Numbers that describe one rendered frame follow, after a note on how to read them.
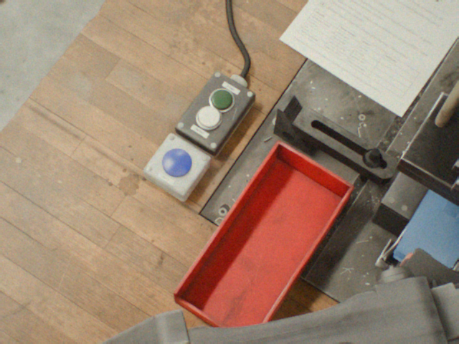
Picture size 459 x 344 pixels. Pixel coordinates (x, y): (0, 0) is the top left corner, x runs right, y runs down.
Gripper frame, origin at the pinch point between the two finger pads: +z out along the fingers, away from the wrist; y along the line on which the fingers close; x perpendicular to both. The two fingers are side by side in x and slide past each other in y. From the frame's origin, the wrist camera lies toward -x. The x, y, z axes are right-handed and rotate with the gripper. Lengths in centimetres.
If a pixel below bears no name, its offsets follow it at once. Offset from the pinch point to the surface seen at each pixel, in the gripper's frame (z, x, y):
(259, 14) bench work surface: 29.7, 36.9, 14.5
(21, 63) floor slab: 113, 93, -32
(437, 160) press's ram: -1.7, 6.1, 13.5
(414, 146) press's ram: -1.4, 9.2, 13.4
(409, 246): 8.3, 2.0, 1.7
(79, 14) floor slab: 122, 89, -15
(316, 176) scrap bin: 17.2, 16.6, 1.1
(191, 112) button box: 17.4, 35.9, -1.1
